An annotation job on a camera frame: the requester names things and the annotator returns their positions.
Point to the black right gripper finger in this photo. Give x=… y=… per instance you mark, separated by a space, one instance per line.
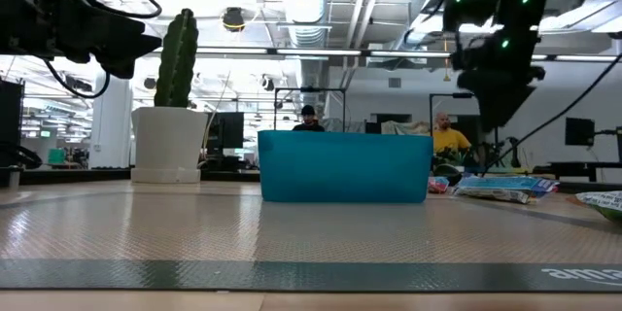
x=517 y=102
x=494 y=109

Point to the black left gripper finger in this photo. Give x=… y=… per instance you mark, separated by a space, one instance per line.
x=126 y=39
x=119 y=65

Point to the green orange granola bar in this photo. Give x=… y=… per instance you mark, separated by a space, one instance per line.
x=605 y=204

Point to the background black robot arm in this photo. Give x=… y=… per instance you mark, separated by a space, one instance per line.
x=512 y=150

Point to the blue white granola bar wrapper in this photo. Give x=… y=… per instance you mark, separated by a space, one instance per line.
x=505 y=185

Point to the red granola bar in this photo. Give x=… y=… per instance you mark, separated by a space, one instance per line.
x=438 y=185

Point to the green cactus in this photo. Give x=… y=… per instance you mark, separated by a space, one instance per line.
x=177 y=58

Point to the person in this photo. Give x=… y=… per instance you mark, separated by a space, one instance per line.
x=449 y=141
x=308 y=119

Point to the yellow hanging pendant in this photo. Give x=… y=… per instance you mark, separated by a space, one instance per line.
x=446 y=77

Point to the white round column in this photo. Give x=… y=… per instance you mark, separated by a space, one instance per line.
x=111 y=121

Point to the white plant pot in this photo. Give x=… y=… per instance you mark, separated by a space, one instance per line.
x=167 y=136

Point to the black background table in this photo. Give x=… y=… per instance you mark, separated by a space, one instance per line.
x=583 y=167

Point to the black cabinet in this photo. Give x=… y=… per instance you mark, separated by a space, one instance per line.
x=10 y=121

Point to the white pot saucer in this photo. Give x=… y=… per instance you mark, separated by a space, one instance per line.
x=165 y=176

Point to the black computer monitor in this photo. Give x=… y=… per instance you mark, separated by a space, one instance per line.
x=228 y=131

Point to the teal plastic bin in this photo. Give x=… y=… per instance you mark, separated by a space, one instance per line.
x=340 y=165

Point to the beige mat with grey border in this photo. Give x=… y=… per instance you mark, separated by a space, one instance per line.
x=291 y=233

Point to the small black wall monitor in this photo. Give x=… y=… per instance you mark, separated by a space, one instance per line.
x=579 y=131

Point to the silver spiral ceiling duct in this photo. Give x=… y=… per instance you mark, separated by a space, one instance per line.
x=306 y=10

